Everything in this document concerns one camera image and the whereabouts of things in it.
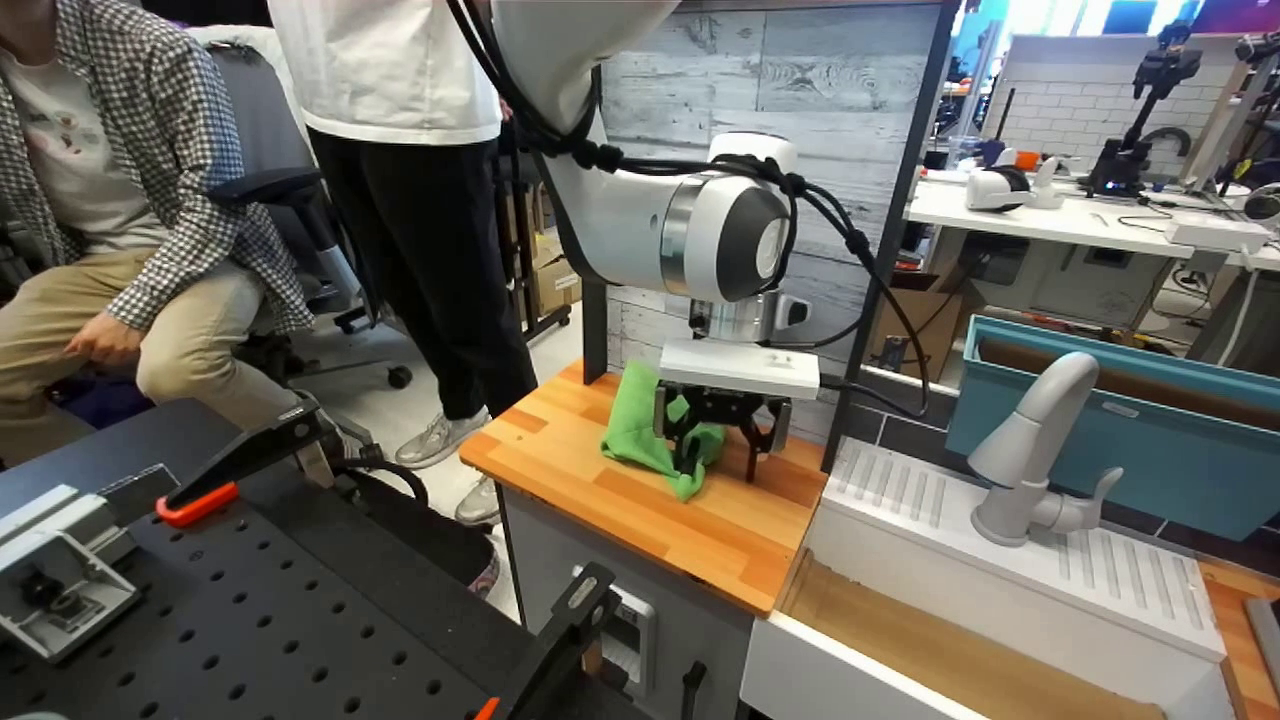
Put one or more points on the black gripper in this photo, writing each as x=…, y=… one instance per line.
x=733, y=407

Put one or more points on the green microfiber towel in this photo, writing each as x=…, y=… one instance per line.
x=641, y=420

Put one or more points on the white black Franka robot arm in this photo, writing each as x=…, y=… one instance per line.
x=641, y=227

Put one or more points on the wooden top kitchen counter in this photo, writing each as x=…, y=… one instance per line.
x=667, y=535

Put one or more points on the white toy sink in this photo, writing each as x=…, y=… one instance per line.
x=933, y=535

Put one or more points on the brown cardboard box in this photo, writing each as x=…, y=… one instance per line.
x=921, y=325

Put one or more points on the grey sneaker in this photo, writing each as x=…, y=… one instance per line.
x=441, y=440
x=481, y=501

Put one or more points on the grey toy faucet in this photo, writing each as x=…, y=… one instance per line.
x=1026, y=440

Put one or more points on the black backpack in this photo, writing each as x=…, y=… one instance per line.
x=427, y=524

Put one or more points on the grey wood print backdrop panel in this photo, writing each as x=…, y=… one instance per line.
x=812, y=92

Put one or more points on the standing person black trousers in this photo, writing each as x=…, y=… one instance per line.
x=427, y=242

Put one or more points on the white lab bench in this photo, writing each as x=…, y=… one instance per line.
x=1065, y=223

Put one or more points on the teal storage bin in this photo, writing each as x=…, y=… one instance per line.
x=1172, y=440

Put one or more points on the black perforated board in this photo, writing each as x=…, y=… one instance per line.
x=264, y=625

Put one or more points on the office chair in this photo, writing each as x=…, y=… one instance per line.
x=263, y=133

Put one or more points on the seated person checkered shirt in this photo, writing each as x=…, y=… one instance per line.
x=82, y=163

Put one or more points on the black metal frame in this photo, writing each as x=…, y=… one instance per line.
x=896, y=201

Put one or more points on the silver aluminium bracket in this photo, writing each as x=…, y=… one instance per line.
x=60, y=592

